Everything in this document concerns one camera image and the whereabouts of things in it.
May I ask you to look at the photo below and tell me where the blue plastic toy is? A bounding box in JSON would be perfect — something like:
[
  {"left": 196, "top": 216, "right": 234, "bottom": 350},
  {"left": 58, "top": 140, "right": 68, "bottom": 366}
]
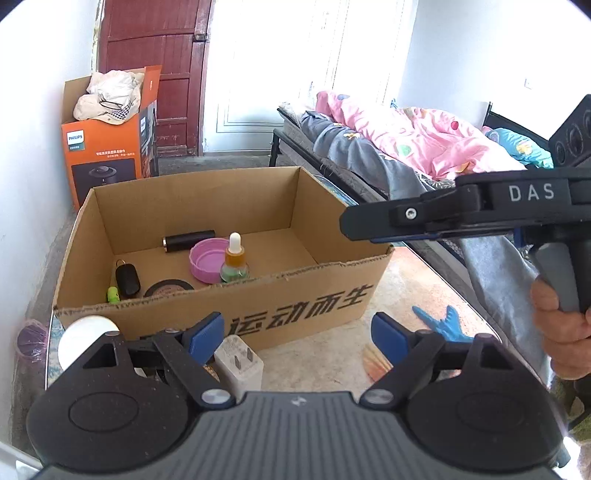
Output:
[{"left": 412, "top": 305, "right": 476, "bottom": 343}]

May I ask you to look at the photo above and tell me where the blue printed pillow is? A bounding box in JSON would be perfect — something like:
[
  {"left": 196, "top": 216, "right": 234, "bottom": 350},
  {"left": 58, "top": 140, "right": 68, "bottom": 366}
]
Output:
[{"left": 482, "top": 127, "right": 555, "bottom": 169}]

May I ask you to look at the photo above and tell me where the black cylinder tube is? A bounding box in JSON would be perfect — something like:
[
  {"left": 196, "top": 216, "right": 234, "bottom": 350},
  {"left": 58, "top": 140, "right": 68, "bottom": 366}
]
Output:
[{"left": 161, "top": 229, "right": 216, "bottom": 253}]

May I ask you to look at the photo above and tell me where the pile of white clothes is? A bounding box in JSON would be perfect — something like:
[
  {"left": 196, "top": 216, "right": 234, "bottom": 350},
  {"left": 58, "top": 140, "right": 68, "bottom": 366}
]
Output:
[{"left": 73, "top": 71, "right": 145, "bottom": 125}]

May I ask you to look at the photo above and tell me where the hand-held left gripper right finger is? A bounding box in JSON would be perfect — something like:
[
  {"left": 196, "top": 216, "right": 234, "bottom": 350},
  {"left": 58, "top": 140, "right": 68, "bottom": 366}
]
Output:
[{"left": 359, "top": 311, "right": 518, "bottom": 409}]

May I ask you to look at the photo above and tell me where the white charger plug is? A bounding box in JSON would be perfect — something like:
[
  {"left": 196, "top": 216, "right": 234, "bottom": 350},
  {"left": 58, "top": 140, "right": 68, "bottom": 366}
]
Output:
[{"left": 213, "top": 335, "right": 265, "bottom": 401}]

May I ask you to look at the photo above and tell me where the white round disc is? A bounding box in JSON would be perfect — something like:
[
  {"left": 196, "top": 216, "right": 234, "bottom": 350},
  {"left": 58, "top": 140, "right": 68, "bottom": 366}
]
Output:
[{"left": 58, "top": 315, "right": 122, "bottom": 370}]

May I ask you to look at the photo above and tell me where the person's right hand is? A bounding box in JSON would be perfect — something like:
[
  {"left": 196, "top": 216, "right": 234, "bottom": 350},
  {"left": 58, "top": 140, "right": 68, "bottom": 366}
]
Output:
[{"left": 530, "top": 277, "right": 591, "bottom": 382}]

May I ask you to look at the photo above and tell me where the black car key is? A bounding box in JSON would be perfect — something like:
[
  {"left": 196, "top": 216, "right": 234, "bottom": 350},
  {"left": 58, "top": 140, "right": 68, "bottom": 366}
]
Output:
[{"left": 115, "top": 259, "right": 141, "bottom": 298}]

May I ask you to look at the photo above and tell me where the green dropper bottle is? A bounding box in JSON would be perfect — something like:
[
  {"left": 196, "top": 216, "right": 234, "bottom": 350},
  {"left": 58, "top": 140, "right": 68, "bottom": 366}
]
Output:
[{"left": 220, "top": 233, "right": 250, "bottom": 283}]

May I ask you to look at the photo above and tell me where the black metal bed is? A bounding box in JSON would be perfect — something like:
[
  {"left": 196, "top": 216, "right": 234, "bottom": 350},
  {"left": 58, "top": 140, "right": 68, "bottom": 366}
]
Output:
[{"left": 270, "top": 99, "right": 591, "bottom": 296}]

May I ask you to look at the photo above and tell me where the orange appliance box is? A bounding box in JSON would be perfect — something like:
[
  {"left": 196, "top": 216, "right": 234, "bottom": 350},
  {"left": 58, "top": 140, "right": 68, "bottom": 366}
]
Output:
[{"left": 61, "top": 65, "right": 162, "bottom": 213}]

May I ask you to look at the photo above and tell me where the brown cardboard box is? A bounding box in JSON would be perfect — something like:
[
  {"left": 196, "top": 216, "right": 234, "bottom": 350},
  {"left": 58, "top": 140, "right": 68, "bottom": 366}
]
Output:
[{"left": 53, "top": 166, "right": 395, "bottom": 352}]

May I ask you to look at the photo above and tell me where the dark red wooden door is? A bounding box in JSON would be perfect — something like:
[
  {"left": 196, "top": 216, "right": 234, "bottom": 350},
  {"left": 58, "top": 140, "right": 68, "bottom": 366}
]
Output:
[{"left": 97, "top": 0, "right": 213, "bottom": 158}]

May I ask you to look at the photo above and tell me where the pink printed blanket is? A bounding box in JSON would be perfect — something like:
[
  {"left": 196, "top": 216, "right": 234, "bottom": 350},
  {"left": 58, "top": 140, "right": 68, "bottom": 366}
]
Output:
[{"left": 315, "top": 91, "right": 527, "bottom": 181}]

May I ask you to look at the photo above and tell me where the pink plastic lid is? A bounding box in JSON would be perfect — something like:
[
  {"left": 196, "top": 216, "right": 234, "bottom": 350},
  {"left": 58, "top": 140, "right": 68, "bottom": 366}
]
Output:
[{"left": 189, "top": 237, "right": 230, "bottom": 284}]

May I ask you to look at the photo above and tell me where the bed with pink blanket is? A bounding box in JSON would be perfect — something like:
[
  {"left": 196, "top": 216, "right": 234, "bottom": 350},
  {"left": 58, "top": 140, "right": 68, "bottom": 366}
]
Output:
[{"left": 300, "top": 111, "right": 555, "bottom": 384}]

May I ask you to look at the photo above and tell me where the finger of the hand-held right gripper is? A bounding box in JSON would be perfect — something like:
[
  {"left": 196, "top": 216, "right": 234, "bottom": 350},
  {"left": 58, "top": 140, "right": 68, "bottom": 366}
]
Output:
[{"left": 339, "top": 185, "right": 481, "bottom": 244}]

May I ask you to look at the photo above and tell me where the white door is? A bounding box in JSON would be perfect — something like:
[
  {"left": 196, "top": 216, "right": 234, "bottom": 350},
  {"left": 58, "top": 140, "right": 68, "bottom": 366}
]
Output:
[{"left": 215, "top": 0, "right": 411, "bottom": 147}]

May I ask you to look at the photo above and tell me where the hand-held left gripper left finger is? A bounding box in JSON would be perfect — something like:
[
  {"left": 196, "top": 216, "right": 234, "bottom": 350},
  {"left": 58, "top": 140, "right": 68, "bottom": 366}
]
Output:
[{"left": 65, "top": 311, "right": 236, "bottom": 409}]

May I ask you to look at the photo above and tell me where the purple plastic cup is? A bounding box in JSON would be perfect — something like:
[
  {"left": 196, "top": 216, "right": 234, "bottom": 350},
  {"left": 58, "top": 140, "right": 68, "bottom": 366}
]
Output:
[{"left": 16, "top": 320, "right": 49, "bottom": 365}]

